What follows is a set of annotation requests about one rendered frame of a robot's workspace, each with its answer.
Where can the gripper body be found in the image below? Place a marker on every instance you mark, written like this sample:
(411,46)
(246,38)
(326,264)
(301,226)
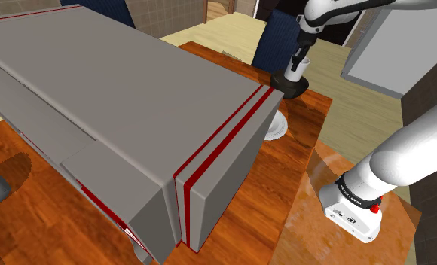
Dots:
(306,41)

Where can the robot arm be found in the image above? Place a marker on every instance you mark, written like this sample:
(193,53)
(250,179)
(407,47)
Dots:
(406,158)

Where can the white plate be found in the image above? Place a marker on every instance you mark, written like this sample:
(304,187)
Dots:
(277,128)

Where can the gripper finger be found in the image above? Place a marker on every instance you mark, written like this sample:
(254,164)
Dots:
(296,63)

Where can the white cup on black base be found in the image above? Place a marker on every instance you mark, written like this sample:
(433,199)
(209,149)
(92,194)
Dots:
(290,87)

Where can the grey cabinet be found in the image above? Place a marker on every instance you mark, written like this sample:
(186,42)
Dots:
(394,47)

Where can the large grey red-striped box appliance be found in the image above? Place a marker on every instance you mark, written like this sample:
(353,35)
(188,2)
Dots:
(130,99)

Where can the blue chair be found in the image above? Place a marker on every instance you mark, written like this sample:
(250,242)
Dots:
(277,44)
(108,10)

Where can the wooden door frame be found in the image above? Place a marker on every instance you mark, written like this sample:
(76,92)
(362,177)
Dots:
(205,11)

